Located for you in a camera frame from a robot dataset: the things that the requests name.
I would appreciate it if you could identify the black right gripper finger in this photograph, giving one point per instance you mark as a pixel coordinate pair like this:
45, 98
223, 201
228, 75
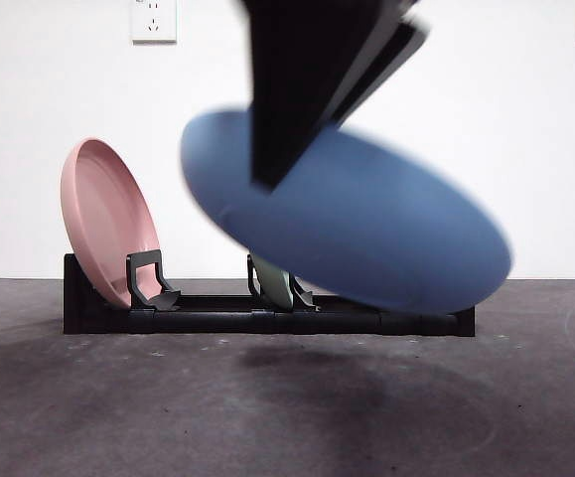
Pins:
297, 74
391, 64

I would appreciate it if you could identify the blue round plate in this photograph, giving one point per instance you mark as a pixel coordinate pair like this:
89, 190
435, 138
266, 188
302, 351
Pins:
366, 233

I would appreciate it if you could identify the green round plate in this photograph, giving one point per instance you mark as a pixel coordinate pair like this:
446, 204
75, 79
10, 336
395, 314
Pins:
272, 285

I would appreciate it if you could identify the pink round plate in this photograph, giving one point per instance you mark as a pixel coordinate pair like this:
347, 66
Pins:
103, 213

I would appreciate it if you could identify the black plastic plate rack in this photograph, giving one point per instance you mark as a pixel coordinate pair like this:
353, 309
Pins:
217, 320

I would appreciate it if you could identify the white wall socket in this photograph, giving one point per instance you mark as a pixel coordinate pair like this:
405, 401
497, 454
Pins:
154, 22

